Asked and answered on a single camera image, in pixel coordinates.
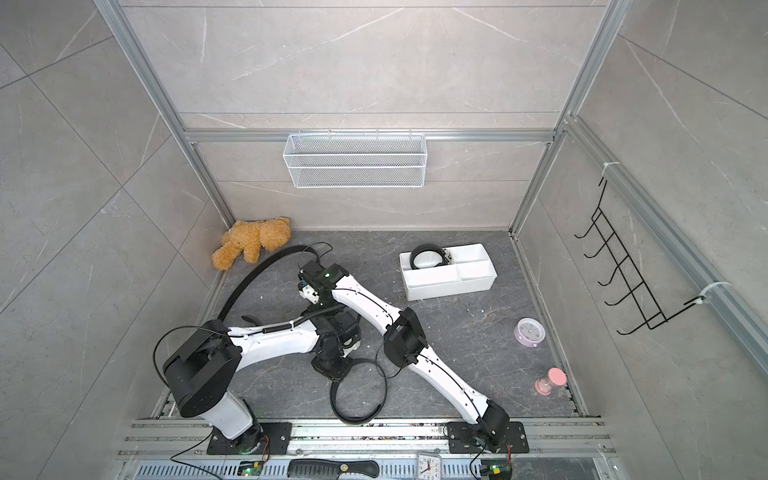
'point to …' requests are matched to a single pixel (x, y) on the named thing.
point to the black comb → (330, 469)
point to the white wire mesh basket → (355, 161)
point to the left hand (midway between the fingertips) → (347, 375)
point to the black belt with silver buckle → (446, 256)
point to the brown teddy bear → (249, 237)
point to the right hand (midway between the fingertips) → (325, 318)
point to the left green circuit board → (249, 468)
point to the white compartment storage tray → (471, 271)
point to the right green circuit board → (498, 469)
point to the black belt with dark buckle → (238, 283)
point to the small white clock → (429, 466)
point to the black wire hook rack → (652, 315)
